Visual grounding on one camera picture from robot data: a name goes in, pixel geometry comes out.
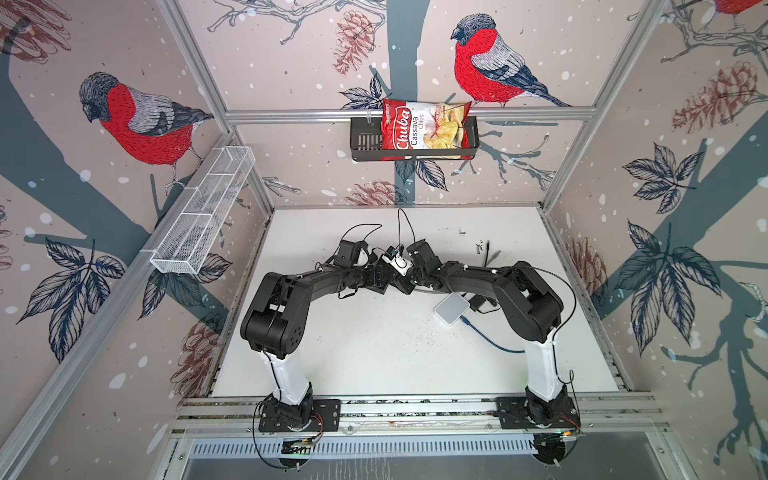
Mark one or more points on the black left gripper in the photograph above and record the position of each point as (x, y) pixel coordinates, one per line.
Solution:
(375, 277)

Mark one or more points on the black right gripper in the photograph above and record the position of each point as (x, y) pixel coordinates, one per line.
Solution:
(405, 288)

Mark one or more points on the black power adapter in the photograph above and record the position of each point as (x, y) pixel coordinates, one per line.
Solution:
(483, 305)

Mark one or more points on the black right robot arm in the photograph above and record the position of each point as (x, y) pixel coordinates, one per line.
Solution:
(531, 307)

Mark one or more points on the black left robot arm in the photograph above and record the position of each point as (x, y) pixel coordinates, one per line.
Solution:
(276, 319)

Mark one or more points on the red cassava chips bag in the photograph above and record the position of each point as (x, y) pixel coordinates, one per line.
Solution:
(407, 126)

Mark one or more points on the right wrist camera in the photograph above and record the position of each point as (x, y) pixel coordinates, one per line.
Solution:
(394, 257)

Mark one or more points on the black wall basket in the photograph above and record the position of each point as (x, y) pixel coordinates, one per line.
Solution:
(366, 144)

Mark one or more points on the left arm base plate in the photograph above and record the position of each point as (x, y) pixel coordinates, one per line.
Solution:
(278, 417)

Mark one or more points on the aluminium mounting rail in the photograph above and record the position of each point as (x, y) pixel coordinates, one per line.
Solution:
(446, 414)

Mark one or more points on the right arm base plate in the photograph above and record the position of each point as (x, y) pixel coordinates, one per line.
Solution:
(519, 412)

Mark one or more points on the white wire mesh shelf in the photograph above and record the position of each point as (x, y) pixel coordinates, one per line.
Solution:
(190, 239)

